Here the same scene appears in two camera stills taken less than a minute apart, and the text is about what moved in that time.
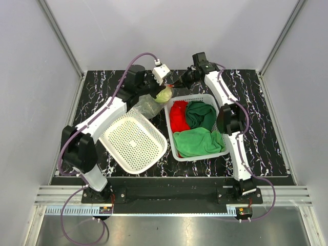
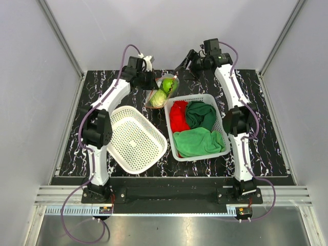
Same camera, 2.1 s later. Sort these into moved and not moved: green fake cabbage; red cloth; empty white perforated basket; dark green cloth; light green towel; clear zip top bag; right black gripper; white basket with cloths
Moved: clear zip top bag; green fake cabbage; right black gripper
Not moved: red cloth; white basket with cloths; light green towel; dark green cloth; empty white perforated basket
